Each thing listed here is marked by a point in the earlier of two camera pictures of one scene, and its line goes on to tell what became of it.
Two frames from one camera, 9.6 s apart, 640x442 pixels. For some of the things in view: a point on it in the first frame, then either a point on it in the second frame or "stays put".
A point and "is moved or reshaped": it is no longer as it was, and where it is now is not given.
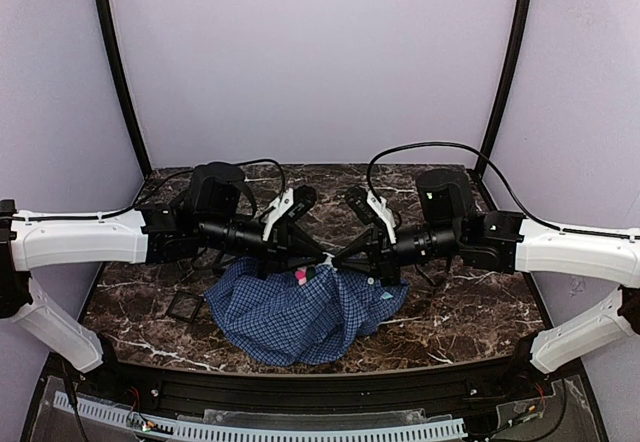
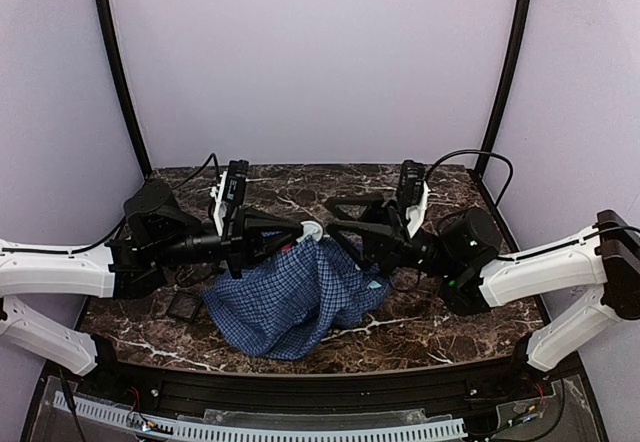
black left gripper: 279,241 -> 235,241
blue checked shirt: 269,317 is moved or reshaped
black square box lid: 184,306 stays put
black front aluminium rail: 199,387 stays put
